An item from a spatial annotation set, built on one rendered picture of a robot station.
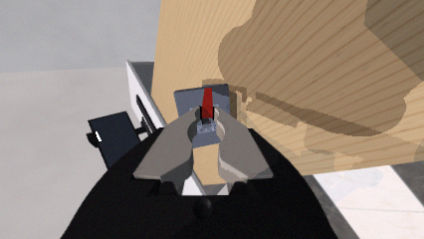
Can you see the dark red rectangular peg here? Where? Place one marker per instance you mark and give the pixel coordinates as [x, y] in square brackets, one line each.
[207, 105]

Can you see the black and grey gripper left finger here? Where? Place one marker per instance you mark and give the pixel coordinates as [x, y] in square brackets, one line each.
[165, 155]

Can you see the dark grey block with square hole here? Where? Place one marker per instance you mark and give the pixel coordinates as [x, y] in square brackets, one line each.
[206, 128]

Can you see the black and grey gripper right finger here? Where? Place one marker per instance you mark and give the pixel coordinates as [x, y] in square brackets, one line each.
[244, 155]

